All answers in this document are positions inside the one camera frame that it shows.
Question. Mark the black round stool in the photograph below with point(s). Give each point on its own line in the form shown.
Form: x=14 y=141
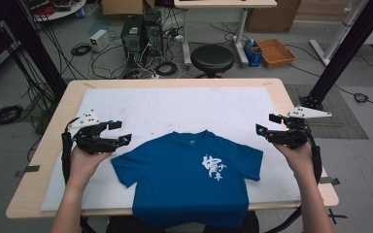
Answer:
x=212 y=58

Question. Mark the white felt mat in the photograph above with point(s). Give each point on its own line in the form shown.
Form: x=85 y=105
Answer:
x=162 y=110

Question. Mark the large cardboard box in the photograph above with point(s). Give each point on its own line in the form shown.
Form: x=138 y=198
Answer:
x=272 y=16

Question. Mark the white power supply box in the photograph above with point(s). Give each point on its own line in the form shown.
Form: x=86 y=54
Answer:
x=99 y=40

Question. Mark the black computer tower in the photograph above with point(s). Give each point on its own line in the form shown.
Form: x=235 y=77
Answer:
x=132 y=39
x=153 y=34

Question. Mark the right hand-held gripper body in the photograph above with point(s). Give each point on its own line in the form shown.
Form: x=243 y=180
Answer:
x=291 y=136

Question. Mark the orange tray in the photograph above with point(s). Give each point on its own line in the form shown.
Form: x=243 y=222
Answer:
x=276 y=52

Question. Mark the person's left hand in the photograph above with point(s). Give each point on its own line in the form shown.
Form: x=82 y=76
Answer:
x=82 y=163

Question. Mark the light wooden table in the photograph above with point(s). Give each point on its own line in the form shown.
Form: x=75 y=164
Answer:
x=32 y=191

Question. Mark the person's right hand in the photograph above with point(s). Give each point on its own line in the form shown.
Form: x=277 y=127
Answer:
x=299 y=160

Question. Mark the blue box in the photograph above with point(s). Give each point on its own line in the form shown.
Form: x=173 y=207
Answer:
x=253 y=55

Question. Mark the black tape cross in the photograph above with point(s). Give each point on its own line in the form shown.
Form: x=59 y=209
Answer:
x=335 y=216

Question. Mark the grey floor mat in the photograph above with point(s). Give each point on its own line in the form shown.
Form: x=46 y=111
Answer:
x=340 y=106

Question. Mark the round white table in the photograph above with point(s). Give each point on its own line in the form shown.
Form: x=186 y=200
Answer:
x=61 y=11

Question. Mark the white metal stand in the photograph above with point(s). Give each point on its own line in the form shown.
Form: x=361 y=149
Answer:
x=336 y=35

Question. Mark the black metal frame post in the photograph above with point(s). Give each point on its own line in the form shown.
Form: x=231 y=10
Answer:
x=343 y=55
x=35 y=45

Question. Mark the blue printed t-shirt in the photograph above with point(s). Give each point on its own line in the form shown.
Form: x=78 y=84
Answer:
x=181 y=184

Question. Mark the dark tape strip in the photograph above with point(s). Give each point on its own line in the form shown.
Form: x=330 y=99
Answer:
x=30 y=169
x=331 y=181

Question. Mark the white-legged desk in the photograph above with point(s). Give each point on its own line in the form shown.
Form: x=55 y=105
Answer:
x=223 y=3

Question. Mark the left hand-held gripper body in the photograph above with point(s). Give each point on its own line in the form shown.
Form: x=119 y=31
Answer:
x=90 y=142

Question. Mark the person's dark trousers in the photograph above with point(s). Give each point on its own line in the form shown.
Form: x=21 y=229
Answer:
x=119 y=225

